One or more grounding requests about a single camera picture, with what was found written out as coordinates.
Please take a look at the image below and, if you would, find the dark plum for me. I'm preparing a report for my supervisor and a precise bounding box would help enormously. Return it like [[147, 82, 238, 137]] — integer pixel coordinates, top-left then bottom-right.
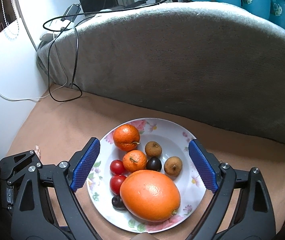
[[111, 195, 126, 210], [146, 157, 162, 172]]

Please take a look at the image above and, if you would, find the large red tomato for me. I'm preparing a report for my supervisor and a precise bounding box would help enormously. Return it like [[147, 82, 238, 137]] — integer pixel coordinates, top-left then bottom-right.
[[109, 174, 127, 195]]

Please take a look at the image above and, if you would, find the small red tomato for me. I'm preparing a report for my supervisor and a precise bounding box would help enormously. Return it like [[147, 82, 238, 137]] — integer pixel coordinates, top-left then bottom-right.
[[110, 160, 127, 175]]

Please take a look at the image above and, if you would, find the brown longan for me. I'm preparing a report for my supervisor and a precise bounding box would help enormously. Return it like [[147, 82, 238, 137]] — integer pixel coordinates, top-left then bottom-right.
[[164, 156, 183, 177], [145, 141, 162, 157]]

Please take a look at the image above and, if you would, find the mandarin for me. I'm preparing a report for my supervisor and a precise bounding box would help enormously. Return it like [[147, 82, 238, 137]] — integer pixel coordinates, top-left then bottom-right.
[[113, 124, 140, 152], [122, 150, 147, 173]]

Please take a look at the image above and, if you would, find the clear plastic bag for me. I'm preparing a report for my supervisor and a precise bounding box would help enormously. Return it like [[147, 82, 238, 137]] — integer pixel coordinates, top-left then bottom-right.
[[34, 145, 41, 159]]

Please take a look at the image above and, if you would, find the large orange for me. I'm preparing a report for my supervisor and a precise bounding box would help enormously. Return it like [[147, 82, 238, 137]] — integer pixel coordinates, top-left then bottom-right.
[[120, 170, 181, 222]]

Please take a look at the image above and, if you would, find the white floral plate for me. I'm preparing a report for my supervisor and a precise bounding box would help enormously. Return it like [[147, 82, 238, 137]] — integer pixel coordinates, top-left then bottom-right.
[[87, 118, 205, 233]]

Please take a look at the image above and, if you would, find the grey sofa backrest cushion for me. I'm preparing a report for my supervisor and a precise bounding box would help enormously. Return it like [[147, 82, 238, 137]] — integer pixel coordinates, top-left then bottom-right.
[[37, 2, 285, 144]]

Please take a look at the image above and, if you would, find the white cable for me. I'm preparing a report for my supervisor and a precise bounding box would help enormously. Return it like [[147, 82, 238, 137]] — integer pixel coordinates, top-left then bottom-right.
[[0, 27, 81, 103]]

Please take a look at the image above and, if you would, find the black cable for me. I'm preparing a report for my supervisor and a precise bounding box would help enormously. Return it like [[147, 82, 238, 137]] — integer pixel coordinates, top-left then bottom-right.
[[43, 0, 193, 103]]

